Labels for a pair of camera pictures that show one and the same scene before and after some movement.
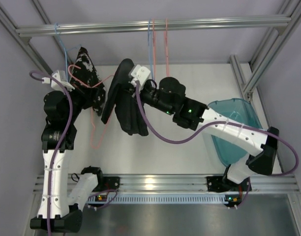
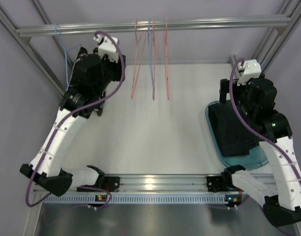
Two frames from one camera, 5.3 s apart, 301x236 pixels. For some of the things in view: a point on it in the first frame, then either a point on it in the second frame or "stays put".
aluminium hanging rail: (274, 22) stays put
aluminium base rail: (184, 185) stays put
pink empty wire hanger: (154, 48) stays put
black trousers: (130, 112) → (235, 137)
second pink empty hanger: (165, 43) stays put
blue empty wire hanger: (150, 58) stays put
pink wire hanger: (92, 107) → (140, 49)
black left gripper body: (81, 93) → (75, 68)
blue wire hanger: (65, 51) stays put
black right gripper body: (135, 89) → (228, 82)
